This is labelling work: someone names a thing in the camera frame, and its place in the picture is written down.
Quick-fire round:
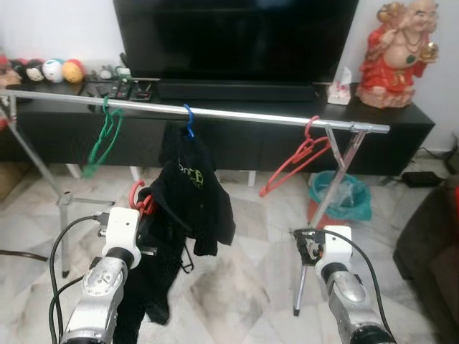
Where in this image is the red plastic hanger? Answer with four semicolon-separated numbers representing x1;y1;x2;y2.
258;116;334;198
128;179;156;217

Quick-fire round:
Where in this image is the green plastic hanger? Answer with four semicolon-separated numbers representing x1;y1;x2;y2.
85;97;124;176

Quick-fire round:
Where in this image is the red bin with teal bag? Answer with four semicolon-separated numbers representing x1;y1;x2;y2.
307;171;374;229

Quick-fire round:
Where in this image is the black shirt with green logo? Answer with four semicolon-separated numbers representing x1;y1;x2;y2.
159;125;237;257

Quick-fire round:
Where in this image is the black TV cabinet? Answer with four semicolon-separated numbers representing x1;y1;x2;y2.
0;80;436;188

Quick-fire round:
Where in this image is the dark grey sofa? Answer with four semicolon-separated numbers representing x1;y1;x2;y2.
393;183;459;344

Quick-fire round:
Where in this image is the black power adapter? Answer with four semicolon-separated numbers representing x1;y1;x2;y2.
400;171;443;189

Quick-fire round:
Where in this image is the black electronic box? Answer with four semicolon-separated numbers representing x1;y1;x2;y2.
106;77;156;102

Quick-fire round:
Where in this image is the silver clothes rack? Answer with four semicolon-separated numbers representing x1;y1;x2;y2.
0;89;392;317

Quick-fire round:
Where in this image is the white tissue box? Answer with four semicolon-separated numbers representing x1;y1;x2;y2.
327;67;354;106

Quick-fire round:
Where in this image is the orange round toy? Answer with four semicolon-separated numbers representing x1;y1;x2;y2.
62;59;86;85

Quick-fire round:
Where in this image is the white round toy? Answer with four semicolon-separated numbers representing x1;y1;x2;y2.
42;58;65;83

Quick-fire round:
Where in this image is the black plush doll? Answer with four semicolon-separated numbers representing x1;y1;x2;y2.
24;59;45;82

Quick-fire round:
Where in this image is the red laughing Buddha statue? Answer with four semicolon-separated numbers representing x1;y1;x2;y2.
356;0;440;110

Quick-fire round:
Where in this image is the black television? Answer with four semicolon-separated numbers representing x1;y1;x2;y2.
113;0;359;83

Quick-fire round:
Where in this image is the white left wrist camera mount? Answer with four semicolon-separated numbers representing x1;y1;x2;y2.
99;208;143;269

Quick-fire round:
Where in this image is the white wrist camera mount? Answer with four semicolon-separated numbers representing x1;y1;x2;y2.
323;226;354;268
99;208;143;269

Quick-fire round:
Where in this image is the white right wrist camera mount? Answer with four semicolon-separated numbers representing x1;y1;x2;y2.
323;226;354;268

